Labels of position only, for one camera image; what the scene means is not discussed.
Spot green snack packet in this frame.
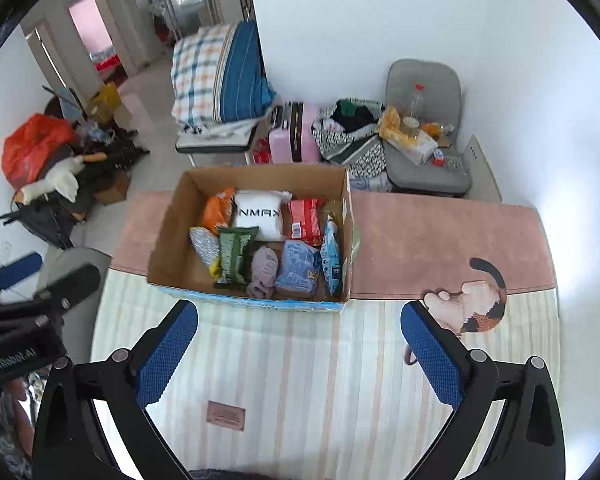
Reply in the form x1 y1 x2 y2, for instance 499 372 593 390
213 226 260 288

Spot plaid folded bedding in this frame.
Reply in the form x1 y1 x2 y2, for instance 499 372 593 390
171 21 277 126

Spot black folded stroller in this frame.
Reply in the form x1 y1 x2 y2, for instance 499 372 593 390
0 130 149 251

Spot white wrapped packet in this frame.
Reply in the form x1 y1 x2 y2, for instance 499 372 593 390
387 132 439 166

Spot white flat board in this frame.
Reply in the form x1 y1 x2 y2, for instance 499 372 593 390
462 135 503 204

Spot lemon-shaped silver pouch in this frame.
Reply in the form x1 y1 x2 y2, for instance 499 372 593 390
189 226 222 277

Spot grey cushioned chair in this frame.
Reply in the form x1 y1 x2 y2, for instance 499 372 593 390
384 59 473 198

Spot purple socks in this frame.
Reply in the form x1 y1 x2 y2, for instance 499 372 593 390
246 246 280 299

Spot small brown cardboard box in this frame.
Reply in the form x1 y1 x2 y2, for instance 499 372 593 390
94 172 132 205

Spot yellow bag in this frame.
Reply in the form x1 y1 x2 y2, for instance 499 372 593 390
87 81 123 123

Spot red snack packet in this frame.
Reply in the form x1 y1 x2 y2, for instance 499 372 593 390
285 198 326 247

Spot black white patterned bag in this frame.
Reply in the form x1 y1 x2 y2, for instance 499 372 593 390
311 99 388 178

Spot orange snack packet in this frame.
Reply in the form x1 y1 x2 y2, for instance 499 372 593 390
201 187 237 233

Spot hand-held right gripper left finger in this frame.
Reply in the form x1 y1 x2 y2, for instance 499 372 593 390
31 300 200 480

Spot person's left forearm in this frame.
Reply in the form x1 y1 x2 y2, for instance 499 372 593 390
0 382 37 480

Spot pink suitcase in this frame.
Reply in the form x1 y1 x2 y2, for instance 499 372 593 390
267 101 322 165

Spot white plastic bag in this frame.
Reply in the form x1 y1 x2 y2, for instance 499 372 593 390
231 189 293 242

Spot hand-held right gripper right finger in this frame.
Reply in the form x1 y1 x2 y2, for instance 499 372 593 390
400 301 567 480

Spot clear plastic bottle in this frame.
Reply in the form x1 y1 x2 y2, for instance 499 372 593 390
409 84 427 119

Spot white goose plush toy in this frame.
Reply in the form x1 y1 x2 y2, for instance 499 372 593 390
19 152 103 204

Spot light blue tissue packet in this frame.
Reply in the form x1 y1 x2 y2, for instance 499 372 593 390
274 240 322 297

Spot yellow packet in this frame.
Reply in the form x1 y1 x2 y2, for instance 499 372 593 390
379 107 407 142

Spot slim blue white packet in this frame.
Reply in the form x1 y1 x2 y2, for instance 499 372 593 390
321 216 342 297

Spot orange plastic bag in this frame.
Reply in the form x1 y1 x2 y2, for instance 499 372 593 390
1 113 81 191

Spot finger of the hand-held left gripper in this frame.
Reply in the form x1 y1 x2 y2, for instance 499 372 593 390
0 252 44 292
0 263 102 323

